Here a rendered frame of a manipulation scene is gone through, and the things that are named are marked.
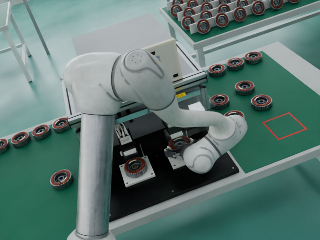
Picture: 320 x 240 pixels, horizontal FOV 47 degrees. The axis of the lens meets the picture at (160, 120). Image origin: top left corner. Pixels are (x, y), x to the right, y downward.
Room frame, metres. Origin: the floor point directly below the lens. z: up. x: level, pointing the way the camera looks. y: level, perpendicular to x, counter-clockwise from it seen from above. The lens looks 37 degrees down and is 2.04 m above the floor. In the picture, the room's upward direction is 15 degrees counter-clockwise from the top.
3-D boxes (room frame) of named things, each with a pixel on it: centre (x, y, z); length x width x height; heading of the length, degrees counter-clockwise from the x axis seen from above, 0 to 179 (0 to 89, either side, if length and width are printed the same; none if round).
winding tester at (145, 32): (1.66, 0.09, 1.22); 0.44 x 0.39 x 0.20; 98
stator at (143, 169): (1.32, 0.17, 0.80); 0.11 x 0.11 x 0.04
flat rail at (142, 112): (1.44, 0.07, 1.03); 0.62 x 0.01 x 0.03; 98
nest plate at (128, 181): (1.32, 0.17, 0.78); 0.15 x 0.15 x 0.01; 8
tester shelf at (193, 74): (1.65, 0.10, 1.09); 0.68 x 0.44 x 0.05; 98
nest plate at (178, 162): (1.35, -0.06, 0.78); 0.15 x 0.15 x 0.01; 8
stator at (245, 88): (1.77, -0.53, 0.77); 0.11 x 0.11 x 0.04
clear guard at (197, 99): (1.37, -0.12, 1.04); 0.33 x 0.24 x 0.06; 8
